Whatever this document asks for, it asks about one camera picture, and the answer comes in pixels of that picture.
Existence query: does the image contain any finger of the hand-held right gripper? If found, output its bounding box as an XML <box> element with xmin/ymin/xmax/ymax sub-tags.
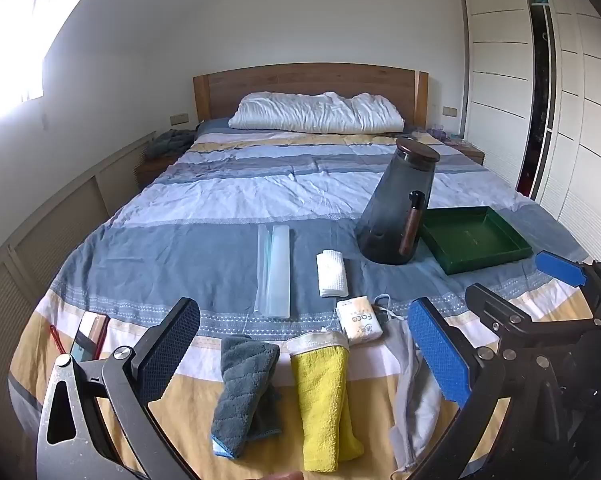
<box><xmin>465</xmin><ymin>282</ymin><xmax>601</xmax><ymax>356</ymax></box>
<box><xmin>535</xmin><ymin>250</ymin><xmax>601</xmax><ymax>311</ymax></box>

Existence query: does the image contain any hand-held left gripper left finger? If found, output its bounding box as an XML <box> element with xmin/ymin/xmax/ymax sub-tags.
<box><xmin>34</xmin><ymin>296</ymin><xmax>202</xmax><ymax>480</ymax></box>

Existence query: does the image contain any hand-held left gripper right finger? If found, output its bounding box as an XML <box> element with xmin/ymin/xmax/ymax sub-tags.
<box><xmin>405</xmin><ymin>296</ymin><xmax>511</xmax><ymax>480</ymax></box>

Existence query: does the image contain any light grey fleece cloth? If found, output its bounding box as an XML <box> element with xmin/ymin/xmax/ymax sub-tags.
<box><xmin>373</xmin><ymin>294</ymin><xmax>461</xmax><ymax>473</ymax></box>

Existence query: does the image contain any green tray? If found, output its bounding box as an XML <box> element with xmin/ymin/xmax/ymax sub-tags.
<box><xmin>418</xmin><ymin>206</ymin><xmax>533</xmax><ymax>276</ymax></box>

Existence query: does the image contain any tissue packet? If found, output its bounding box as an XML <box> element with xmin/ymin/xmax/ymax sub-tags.
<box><xmin>335</xmin><ymin>296</ymin><xmax>384</xmax><ymax>347</ymax></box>

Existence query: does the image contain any dark grey towel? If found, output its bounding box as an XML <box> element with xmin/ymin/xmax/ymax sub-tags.
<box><xmin>210</xmin><ymin>336</ymin><xmax>282</xmax><ymax>460</ymax></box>

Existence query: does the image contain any yellow towel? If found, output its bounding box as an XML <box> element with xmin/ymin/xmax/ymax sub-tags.
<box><xmin>286</xmin><ymin>331</ymin><xmax>365</xmax><ymax>473</ymax></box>

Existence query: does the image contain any white towel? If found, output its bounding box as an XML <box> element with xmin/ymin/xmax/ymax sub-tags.
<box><xmin>315</xmin><ymin>250</ymin><xmax>350</xmax><ymax>298</ymax></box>

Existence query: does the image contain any smartphone with brown case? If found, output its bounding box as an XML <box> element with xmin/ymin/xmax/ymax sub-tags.
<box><xmin>69</xmin><ymin>311</ymin><xmax>111</xmax><ymax>363</ymax></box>

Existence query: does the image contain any wooden bed with striped duvet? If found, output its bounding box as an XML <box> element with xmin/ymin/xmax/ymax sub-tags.
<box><xmin>8</xmin><ymin>127</ymin><xmax>599</xmax><ymax>480</ymax></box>

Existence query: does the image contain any wooden nightstand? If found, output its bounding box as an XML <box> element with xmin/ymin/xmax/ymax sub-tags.
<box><xmin>415</xmin><ymin>130</ymin><xmax>485</xmax><ymax>166</ymax></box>
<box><xmin>135</xmin><ymin>152</ymin><xmax>181</xmax><ymax>191</ymax></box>

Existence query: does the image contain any dark glass pitcher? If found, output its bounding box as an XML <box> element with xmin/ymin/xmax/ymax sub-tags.
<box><xmin>355</xmin><ymin>136</ymin><xmax>440</xmax><ymax>266</ymax></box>

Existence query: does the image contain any white wardrobe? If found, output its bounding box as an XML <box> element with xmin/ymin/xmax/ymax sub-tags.
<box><xmin>455</xmin><ymin>0</ymin><xmax>601</xmax><ymax>281</ymax></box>

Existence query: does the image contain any dark grey cloth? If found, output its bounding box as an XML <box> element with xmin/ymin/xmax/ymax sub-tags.
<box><xmin>145</xmin><ymin>129</ymin><xmax>196</xmax><ymax>160</ymax></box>

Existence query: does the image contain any white pillow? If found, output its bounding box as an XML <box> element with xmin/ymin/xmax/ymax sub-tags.
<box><xmin>228</xmin><ymin>92</ymin><xmax>405</xmax><ymax>135</ymax></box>

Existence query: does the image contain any wooden headboard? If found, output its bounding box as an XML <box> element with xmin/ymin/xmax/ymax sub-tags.
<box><xmin>193</xmin><ymin>63</ymin><xmax>430</xmax><ymax>128</ymax></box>

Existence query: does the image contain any window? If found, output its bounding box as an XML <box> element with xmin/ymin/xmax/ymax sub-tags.
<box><xmin>0</xmin><ymin>0</ymin><xmax>111</xmax><ymax>131</ymax></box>

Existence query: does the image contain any red cord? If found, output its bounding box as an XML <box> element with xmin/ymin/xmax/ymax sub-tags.
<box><xmin>48</xmin><ymin>324</ymin><xmax>67</xmax><ymax>358</ymax></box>

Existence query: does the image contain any beige slatted wall panel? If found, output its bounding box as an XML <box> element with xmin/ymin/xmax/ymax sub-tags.
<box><xmin>0</xmin><ymin>132</ymin><xmax>156</xmax><ymax>321</ymax></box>

